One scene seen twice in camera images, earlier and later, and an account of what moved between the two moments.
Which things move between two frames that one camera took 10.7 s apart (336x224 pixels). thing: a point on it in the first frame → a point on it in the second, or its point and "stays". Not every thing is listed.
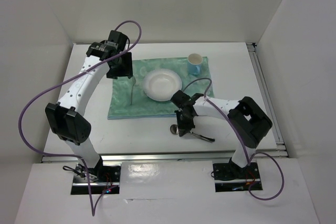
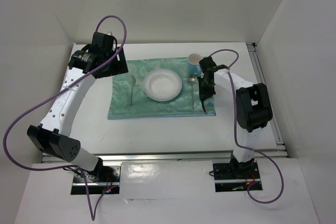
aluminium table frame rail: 280,138 stays
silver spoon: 174,129 → 191,79
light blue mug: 195,63 stays
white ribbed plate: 160,85 stays
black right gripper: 184,128 → 203,93
